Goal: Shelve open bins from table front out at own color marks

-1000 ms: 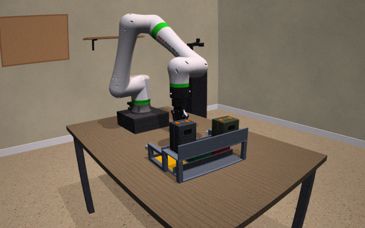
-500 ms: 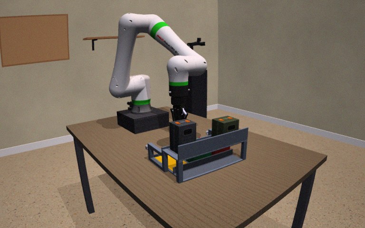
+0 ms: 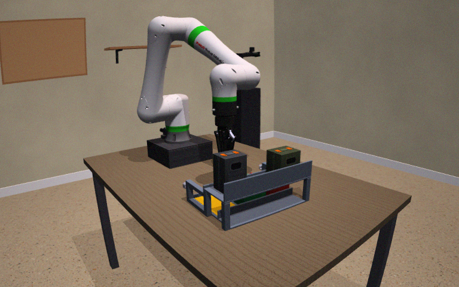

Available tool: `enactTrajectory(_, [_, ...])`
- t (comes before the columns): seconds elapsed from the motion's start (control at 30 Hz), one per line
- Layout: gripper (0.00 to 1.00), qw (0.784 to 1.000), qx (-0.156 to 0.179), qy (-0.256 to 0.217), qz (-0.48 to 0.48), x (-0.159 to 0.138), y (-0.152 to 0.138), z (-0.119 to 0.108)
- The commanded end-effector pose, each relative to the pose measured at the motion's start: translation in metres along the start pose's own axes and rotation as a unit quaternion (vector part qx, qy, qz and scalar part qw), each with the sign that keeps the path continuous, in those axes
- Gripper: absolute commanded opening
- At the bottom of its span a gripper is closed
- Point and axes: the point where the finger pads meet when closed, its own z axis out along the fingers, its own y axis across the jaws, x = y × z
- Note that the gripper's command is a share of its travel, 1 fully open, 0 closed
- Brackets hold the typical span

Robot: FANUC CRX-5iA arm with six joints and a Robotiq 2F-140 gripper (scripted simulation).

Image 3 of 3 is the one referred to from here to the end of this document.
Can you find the green bin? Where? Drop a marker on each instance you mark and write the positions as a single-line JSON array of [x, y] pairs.
[[250, 198]]

